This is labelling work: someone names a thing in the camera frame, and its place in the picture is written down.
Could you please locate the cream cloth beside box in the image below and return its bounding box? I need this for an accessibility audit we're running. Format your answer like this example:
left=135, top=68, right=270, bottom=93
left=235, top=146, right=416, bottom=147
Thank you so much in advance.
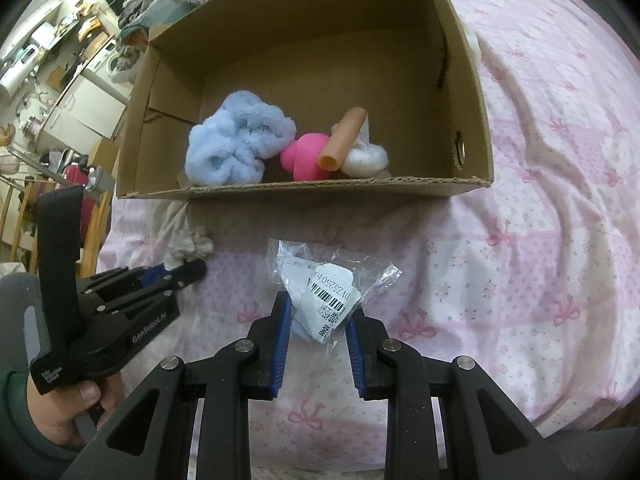
left=462, top=23, right=482, bottom=65

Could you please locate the brown cardboard box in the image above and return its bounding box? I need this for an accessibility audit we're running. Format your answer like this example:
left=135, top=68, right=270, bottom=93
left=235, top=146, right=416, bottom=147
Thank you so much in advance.
left=116, top=0, right=494, bottom=200

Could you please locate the red bag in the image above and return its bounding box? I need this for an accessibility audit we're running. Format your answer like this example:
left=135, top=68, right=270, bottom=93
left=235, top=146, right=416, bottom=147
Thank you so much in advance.
left=60, top=162, right=99, bottom=241

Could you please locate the grey white scrunchie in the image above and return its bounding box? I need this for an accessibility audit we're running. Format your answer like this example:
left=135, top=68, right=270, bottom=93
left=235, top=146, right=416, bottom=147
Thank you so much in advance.
left=163, top=226, right=214, bottom=271

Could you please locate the pink patterned bed quilt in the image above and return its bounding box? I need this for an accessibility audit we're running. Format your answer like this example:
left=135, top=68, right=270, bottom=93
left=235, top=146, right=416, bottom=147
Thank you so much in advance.
left=99, top=0, right=639, bottom=479

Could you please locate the wooden chair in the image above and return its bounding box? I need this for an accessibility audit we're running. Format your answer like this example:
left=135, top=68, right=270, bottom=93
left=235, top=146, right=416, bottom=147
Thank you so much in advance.
left=26, top=184, right=113, bottom=278

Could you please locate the clear plastic bag with label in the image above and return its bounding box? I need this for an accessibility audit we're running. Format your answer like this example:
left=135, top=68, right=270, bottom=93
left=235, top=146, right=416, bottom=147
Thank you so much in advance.
left=266, top=238, right=401, bottom=344

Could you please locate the teal fur-trimmed jacket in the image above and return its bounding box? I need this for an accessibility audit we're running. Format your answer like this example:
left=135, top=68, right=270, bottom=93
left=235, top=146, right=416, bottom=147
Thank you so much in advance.
left=118, top=0, right=208, bottom=38

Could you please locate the light blue plush toy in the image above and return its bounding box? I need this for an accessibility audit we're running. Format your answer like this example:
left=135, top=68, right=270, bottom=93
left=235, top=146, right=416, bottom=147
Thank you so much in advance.
left=184, top=90, right=296, bottom=186

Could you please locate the pink rubber duck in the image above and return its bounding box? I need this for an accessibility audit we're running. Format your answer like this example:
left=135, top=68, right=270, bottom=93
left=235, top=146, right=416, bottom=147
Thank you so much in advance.
left=280, top=132, right=330, bottom=181

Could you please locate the person left hand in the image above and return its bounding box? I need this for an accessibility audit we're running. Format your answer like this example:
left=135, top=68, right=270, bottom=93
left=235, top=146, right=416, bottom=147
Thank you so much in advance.
left=26, top=373, right=125, bottom=446

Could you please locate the white washing machine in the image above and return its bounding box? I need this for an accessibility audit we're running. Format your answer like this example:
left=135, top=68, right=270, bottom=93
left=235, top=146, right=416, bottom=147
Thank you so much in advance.
left=105, top=47, right=138, bottom=84

